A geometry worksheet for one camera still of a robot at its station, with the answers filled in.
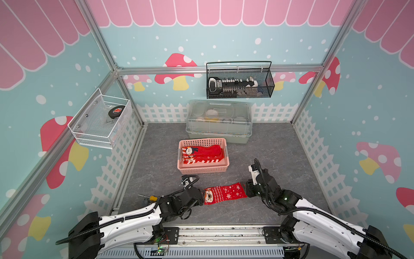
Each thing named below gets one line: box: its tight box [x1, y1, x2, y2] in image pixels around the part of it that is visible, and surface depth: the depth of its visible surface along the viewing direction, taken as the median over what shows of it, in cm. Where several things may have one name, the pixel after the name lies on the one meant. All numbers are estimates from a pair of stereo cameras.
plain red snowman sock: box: [181, 144, 225, 165], surface depth 100 cm
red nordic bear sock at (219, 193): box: [203, 182, 248, 206], surface depth 87 cm
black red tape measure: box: [108, 105, 126, 120], surface depth 80 cm
